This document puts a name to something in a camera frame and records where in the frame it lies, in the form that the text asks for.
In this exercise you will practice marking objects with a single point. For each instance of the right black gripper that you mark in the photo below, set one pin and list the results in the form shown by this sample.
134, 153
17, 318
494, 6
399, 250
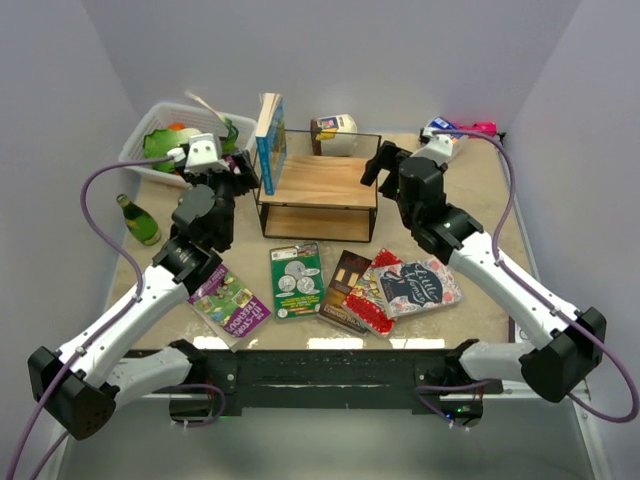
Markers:
386, 155

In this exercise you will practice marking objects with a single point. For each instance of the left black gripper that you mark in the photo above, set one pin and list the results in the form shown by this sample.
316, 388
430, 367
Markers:
242, 182

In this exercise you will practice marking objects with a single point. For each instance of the blue 26-storey treehouse book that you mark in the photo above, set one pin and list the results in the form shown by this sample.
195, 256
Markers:
270, 136

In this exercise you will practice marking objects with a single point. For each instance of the dark Edward Tulane book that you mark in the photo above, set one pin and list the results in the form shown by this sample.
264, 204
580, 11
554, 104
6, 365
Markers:
349, 269

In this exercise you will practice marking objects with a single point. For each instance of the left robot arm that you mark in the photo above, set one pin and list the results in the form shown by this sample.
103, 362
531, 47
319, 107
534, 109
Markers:
82, 383

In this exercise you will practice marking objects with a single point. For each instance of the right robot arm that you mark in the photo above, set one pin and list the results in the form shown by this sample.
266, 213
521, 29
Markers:
557, 354

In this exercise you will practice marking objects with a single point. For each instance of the toy spring onion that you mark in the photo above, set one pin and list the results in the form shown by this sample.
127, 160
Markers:
229, 145

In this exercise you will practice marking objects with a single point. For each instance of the white cartoon mug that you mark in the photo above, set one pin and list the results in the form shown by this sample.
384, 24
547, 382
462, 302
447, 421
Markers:
333, 136

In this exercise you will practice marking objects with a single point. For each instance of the white plastic basket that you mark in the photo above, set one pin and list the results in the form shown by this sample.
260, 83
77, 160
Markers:
163, 114

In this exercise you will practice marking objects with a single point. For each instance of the toy cabbage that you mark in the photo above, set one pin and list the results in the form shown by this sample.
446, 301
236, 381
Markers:
160, 142

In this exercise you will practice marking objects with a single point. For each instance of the pink stapler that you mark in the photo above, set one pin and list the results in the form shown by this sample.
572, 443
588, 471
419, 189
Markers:
480, 128

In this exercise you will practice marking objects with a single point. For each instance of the green glass bottle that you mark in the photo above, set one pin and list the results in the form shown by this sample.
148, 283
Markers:
139, 222

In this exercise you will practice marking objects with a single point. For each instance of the green coin book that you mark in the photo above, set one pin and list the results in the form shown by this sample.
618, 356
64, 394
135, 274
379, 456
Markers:
297, 281

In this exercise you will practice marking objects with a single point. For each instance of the Little Women book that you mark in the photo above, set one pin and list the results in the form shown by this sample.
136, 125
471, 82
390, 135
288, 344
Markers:
415, 287

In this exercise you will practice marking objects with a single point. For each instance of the purple 117-storey treehouse book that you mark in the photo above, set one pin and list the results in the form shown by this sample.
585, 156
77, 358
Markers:
229, 308

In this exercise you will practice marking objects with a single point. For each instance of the red patterned book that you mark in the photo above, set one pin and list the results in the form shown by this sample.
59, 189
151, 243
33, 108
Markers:
365, 303

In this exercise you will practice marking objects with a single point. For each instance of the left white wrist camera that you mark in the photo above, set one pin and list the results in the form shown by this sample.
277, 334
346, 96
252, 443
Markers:
198, 154

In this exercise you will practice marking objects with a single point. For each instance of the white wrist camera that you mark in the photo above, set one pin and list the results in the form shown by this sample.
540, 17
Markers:
442, 148
198, 154

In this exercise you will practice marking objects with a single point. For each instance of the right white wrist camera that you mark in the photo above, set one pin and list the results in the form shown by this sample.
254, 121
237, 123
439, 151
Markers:
442, 148

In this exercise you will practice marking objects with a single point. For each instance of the wood and wire shelf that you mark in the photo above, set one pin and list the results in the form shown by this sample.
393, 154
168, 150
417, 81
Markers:
320, 196

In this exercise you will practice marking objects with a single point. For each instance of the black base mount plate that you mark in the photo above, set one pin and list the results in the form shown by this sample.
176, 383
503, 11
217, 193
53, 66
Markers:
333, 379

